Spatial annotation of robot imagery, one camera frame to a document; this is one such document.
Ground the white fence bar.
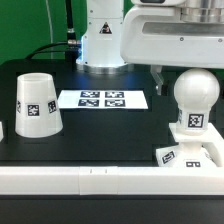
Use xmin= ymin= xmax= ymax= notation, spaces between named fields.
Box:
xmin=0 ymin=121 xmax=4 ymax=142
xmin=0 ymin=166 xmax=224 ymax=195

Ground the white left fence bar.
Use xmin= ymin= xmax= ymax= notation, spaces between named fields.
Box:
xmin=0 ymin=121 xmax=4 ymax=142

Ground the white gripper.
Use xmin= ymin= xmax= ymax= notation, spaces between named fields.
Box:
xmin=120 ymin=0 xmax=224 ymax=95

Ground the white lamp shade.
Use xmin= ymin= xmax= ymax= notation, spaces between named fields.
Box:
xmin=15 ymin=73 xmax=63 ymax=138

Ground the white marker sheet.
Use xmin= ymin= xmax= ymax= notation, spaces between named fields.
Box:
xmin=58 ymin=90 xmax=148 ymax=109

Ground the white lamp base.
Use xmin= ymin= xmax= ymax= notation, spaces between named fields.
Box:
xmin=156 ymin=123 xmax=224 ymax=168

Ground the black cable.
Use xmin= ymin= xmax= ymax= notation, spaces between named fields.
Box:
xmin=25 ymin=0 xmax=82 ymax=60

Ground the thin grey cable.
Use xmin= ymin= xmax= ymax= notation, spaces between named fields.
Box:
xmin=44 ymin=0 xmax=55 ymax=60

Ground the white lamp bulb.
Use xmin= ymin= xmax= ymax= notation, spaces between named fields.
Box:
xmin=174 ymin=68 xmax=220 ymax=135

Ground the white front fence bar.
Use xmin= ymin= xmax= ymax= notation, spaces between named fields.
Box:
xmin=0 ymin=166 xmax=224 ymax=195

